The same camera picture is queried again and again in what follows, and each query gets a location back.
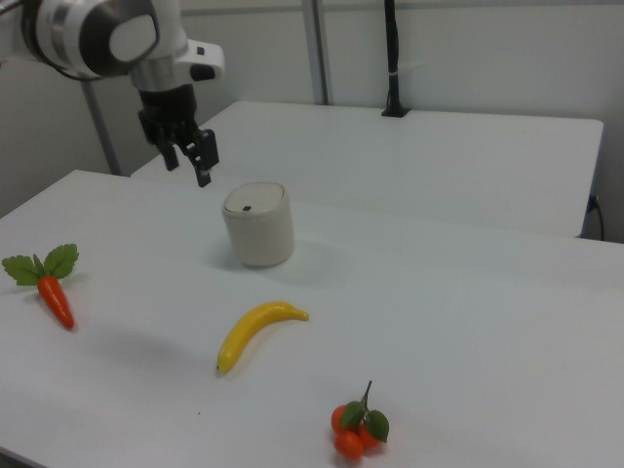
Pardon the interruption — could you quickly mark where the orange toy carrot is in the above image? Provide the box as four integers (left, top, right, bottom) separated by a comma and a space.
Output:
1, 243, 80, 331

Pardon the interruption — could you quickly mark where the small beige garbage bin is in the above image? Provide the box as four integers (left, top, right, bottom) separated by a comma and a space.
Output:
221, 181, 296, 268

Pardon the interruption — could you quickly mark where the beige garbage bin lid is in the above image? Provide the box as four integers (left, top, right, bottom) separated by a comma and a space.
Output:
224, 182, 286, 215

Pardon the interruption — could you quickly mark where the grey wall partition post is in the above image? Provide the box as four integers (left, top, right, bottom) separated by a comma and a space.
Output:
300, 0, 333, 106

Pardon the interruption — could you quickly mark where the black camera pole with base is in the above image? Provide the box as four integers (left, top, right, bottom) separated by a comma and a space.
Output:
380, 0, 411, 119

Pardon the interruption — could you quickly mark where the yellow toy banana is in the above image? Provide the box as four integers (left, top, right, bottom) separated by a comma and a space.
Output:
215, 300, 311, 375

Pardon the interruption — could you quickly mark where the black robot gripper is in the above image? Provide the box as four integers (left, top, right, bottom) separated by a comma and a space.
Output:
136, 83, 219, 189

